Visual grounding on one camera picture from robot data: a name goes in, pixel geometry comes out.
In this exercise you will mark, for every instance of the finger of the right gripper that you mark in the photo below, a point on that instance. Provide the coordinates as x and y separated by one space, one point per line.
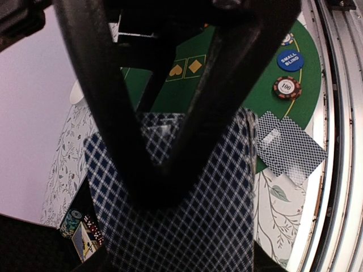
247 36

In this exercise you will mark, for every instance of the poker chips back row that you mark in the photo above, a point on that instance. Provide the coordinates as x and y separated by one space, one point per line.
70 223

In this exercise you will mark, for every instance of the dealt blue playing card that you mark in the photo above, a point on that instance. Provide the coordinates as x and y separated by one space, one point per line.
289 150

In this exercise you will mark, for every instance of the blue small blind button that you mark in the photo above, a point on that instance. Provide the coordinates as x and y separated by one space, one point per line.
290 60

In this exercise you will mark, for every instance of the blue playing card deck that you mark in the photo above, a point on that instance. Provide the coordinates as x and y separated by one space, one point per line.
210 230

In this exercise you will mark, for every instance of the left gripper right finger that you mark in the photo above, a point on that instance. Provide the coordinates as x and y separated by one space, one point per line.
263 262

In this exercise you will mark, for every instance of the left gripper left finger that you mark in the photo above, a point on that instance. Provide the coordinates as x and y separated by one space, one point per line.
99 262

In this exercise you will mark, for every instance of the aluminium poker chip case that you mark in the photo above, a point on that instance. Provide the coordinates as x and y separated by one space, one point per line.
27 246

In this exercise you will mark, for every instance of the white chip stack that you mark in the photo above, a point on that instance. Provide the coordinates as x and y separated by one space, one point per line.
289 39

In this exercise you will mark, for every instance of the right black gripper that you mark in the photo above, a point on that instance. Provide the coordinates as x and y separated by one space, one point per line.
153 30

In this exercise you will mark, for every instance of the red chip stack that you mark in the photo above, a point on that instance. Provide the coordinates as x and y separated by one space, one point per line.
287 88

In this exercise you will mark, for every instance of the white ceramic bowl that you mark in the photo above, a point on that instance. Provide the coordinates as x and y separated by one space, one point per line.
76 96

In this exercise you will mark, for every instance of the red and black dice row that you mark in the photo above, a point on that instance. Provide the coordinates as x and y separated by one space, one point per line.
93 227

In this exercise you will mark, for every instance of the round green poker mat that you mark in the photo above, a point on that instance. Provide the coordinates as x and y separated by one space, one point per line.
178 89

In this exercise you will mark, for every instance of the card deck in case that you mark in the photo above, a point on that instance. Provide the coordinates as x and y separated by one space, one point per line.
84 242

